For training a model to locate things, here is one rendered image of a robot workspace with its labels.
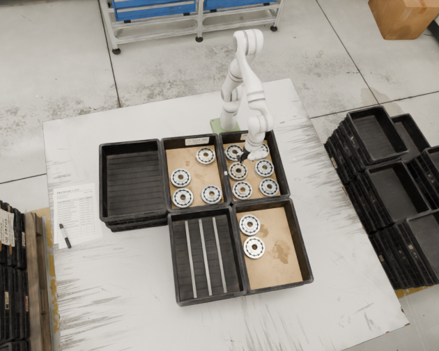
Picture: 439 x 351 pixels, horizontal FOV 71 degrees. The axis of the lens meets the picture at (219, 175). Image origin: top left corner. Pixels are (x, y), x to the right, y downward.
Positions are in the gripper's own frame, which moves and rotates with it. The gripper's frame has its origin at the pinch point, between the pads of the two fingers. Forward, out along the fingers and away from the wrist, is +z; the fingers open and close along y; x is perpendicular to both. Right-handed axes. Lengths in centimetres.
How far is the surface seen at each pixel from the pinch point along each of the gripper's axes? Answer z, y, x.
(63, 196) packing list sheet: 27, 94, -16
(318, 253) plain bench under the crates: 27, -28, 49
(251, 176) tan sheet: 14.2, -3.6, 3.3
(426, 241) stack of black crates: 48, -108, 60
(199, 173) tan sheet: 14.2, 22.4, -5.4
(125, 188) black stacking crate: 14, 60, -6
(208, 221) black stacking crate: 14.5, 25.2, 21.0
